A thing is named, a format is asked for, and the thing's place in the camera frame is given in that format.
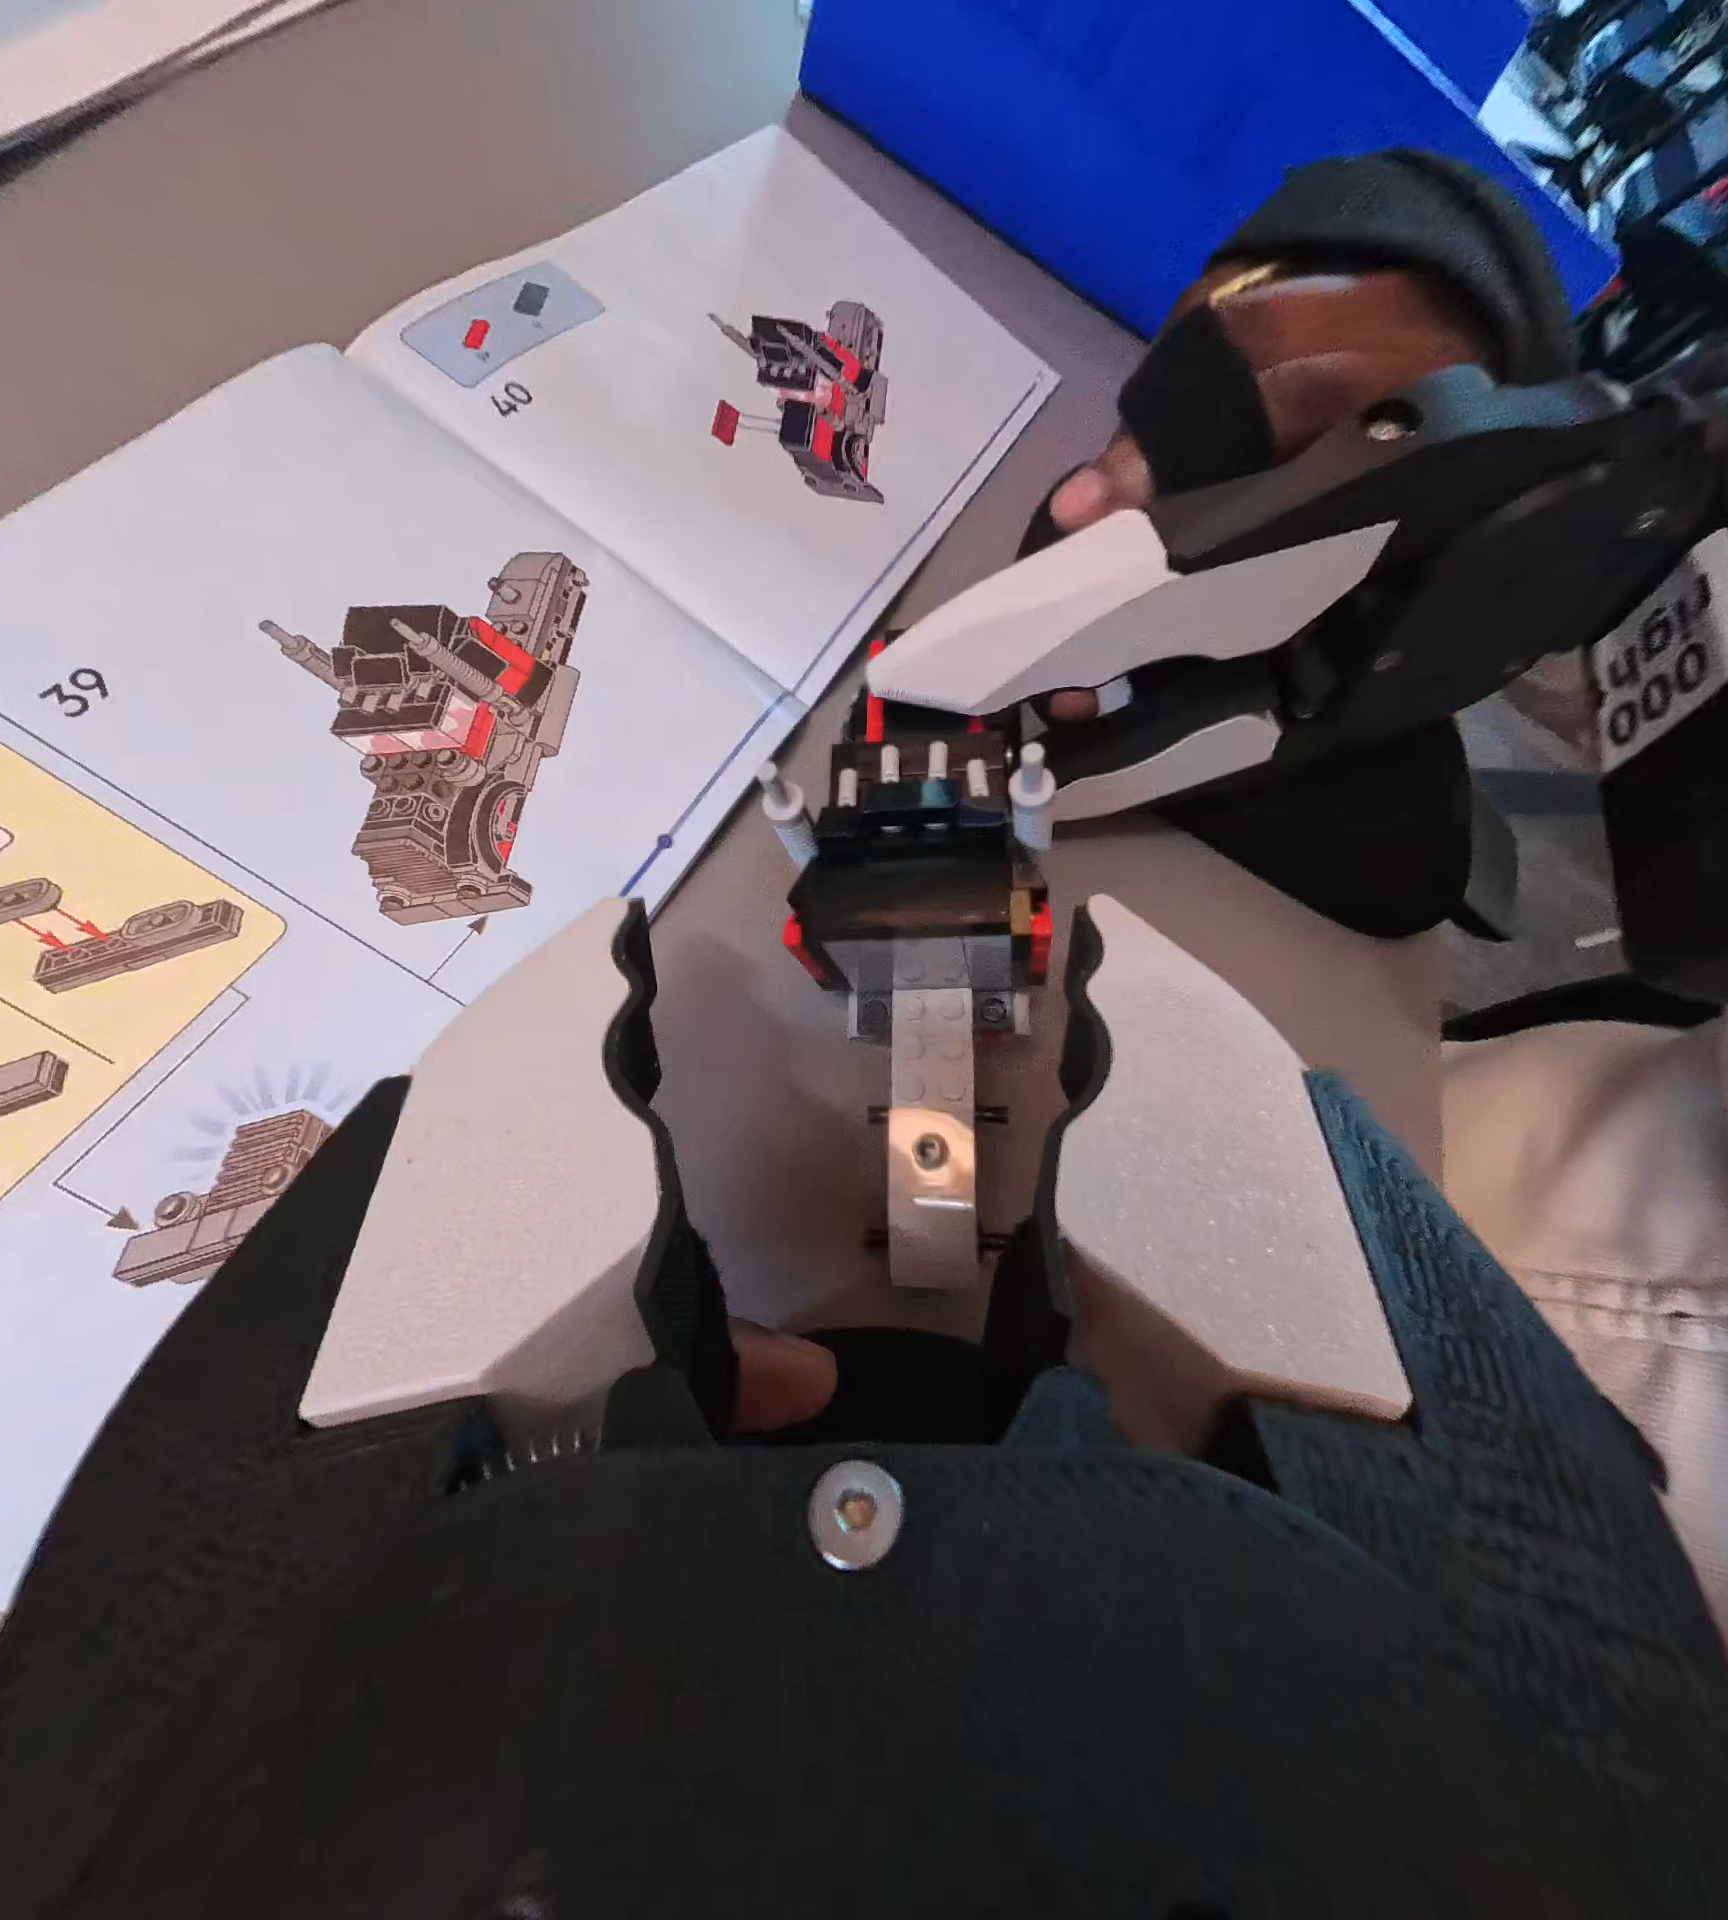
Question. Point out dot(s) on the person's right hand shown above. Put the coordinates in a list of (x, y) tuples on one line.
[(1330, 360)]

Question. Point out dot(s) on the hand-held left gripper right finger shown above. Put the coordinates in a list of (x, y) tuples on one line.
[(1225, 1200)]

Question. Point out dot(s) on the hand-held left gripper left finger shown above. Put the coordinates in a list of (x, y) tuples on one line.
[(503, 1200)]

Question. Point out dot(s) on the person's left hand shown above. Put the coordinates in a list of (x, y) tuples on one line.
[(782, 1371)]

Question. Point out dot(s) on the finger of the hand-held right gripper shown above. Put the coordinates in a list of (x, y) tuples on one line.
[(1181, 763), (1075, 616)]

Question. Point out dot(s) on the open instruction booklet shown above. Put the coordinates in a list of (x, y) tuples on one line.
[(356, 495)]

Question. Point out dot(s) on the black red lego truck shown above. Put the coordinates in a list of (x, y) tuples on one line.
[(908, 886)]

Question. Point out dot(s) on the blue plastic object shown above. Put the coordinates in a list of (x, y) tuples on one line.
[(1105, 135)]

